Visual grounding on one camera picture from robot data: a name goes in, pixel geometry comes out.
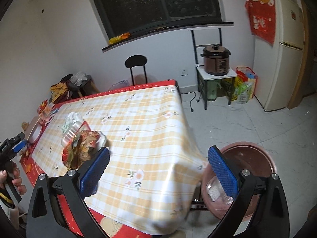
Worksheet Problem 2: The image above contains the red decoration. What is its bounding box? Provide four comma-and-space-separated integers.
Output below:
37, 100, 55, 120

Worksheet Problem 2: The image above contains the clear lidded food container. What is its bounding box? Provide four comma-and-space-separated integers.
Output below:
108, 80, 130, 91

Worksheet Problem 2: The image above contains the crumpled clear plastic bag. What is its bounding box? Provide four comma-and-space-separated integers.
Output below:
70, 72, 88, 85

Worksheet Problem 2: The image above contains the white-top small stand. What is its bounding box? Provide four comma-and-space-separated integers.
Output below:
196, 64, 238, 110

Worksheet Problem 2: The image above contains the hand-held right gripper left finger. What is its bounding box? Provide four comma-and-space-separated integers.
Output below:
26, 146, 111, 238

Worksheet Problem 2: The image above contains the red printed cloth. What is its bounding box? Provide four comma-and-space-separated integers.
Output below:
245, 0, 277, 46

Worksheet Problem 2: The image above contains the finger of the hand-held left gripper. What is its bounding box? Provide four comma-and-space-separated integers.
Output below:
12, 140, 27, 155
4, 132, 25, 146

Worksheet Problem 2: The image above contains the dark window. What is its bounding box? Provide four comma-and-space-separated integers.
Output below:
85, 0, 223, 39

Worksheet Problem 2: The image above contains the black folding chair frame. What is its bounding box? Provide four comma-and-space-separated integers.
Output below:
191, 28, 222, 67

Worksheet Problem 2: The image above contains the yellow snack packet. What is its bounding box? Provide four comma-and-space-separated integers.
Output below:
108, 32, 131, 44

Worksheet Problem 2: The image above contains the brown paper bag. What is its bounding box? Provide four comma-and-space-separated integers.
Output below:
73, 128, 102, 166

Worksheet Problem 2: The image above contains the cream refrigerator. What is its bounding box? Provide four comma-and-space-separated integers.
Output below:
253, 0, 306, 112

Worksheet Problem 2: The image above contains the red tablecloth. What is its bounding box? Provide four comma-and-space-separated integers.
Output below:
20, 79, 182, 238

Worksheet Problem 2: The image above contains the brown pressure cooker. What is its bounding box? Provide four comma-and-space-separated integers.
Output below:
200, 44, 231, 76

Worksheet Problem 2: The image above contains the pink plastic box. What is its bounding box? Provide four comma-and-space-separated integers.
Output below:
25, 118, 49, 145

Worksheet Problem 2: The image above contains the person's left hand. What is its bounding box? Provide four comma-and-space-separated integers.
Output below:
0, 162, 27, 196

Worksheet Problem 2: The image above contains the yellow green bag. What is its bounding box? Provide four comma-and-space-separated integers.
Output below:
223, 77, 249, 105

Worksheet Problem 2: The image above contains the red shopping bag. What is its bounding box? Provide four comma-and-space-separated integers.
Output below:
235, 66, 258, 105

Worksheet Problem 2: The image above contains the pink plastic basin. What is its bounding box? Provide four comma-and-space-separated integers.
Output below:
201, 142, 278, 226

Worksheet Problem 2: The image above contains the yellow plaid tablecloth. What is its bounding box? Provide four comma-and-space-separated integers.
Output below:
31, 85, 209, 236

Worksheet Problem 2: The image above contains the white plastic packet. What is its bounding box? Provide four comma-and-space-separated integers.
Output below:
61, 111, 83, 132

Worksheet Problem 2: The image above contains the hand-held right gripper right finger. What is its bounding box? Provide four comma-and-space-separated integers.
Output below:
207, 145, 290, 238

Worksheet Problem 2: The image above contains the stack of clear containers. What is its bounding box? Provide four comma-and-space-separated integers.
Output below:
61, 120, 87, 147

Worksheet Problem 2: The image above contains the yellow brown bag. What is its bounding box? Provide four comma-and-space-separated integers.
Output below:
51, 83, 70, 103

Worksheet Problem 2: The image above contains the dark wooden stool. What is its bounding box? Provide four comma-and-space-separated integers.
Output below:
61, 74, 100, 98

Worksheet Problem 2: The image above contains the gold foil bag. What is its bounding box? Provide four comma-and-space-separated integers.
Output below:
63, 144, 83, 170

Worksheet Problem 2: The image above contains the black round-back chair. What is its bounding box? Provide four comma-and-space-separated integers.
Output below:
124, 55, 148, 86

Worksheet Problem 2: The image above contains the black table frame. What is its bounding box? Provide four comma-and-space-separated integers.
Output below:
190, 198, 209, 213

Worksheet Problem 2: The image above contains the black window sill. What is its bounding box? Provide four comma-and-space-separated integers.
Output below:
101, 21, 234, 53

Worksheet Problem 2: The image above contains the black power cord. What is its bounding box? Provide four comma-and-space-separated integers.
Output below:
180, 92, 201, 113

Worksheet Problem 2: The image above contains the green kettle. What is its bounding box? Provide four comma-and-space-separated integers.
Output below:
207, 79, 221, 102

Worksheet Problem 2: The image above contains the clear plastic container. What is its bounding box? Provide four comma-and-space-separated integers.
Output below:
97, 132, 109, 154

